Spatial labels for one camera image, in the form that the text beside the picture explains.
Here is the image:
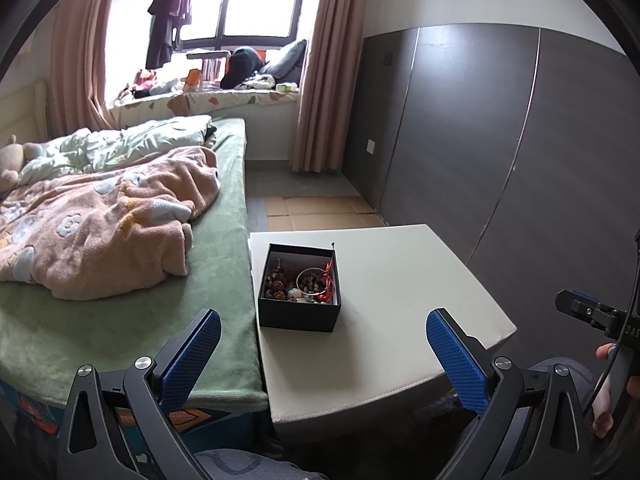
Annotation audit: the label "person's left leg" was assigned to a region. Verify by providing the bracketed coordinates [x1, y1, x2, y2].
[192, 447, 321, 480]

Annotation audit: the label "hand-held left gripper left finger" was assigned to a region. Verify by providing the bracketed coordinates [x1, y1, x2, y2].
[56, 308, 222, 480]

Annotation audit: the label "silver metal bracelet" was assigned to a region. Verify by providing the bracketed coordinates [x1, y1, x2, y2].
[296, 267, 335, 297]

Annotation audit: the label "beige plush toy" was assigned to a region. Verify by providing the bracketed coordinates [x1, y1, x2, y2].
[0, 134, 44, 194]

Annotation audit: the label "black bag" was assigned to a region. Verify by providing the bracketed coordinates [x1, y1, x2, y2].
[220, 46, 266, 90]

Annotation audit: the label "hanging dark clothes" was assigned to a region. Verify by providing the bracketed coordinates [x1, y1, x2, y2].
[145, 0, 195, 70]

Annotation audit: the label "white low table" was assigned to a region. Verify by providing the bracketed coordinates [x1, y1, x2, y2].
[248, 224, 518, 442]

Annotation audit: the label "black jewelry box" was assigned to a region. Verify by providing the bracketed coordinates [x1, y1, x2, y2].
[257, 243, 342, 334]

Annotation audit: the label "flattened cardboard sheet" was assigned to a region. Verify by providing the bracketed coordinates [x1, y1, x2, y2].
[265, 195, 386, 232]

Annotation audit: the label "window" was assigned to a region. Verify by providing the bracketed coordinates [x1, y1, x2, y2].
[106, 0, 327, 53]

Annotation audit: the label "pink curtain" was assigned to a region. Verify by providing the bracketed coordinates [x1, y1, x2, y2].
[291, 0, 370, 174]
[46, 0, 119, 139]

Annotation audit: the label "person's right hand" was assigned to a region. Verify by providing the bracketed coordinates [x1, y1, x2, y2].
[591, 342, 619, 438]

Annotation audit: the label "light floral quilt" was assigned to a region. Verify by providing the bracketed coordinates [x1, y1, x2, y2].
[19, 114, 214, 187]

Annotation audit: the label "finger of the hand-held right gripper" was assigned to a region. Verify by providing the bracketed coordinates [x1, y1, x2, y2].
[555, 288, 627, 339]

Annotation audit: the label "brown bead bracelet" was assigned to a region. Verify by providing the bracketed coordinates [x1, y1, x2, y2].
[267, 258, 291, 287]

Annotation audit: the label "small white rack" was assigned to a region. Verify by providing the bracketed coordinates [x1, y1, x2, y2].
[186, 49, 231, 87]

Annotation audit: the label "bed with green sheet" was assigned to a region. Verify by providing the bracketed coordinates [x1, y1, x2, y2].
[0, 117, 271, 463]

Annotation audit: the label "pink fleece blanket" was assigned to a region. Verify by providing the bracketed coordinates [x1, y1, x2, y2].
[0, 146, 223, 302]

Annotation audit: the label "pile of small toys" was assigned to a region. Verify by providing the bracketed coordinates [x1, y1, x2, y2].
[119, 69, 182, 102]

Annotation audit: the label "grey pillow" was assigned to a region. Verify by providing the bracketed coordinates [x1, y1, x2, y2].
[260, 39, 309, 84]

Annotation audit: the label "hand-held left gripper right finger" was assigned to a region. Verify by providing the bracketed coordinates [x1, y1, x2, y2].
[426, 308, 593, 480]

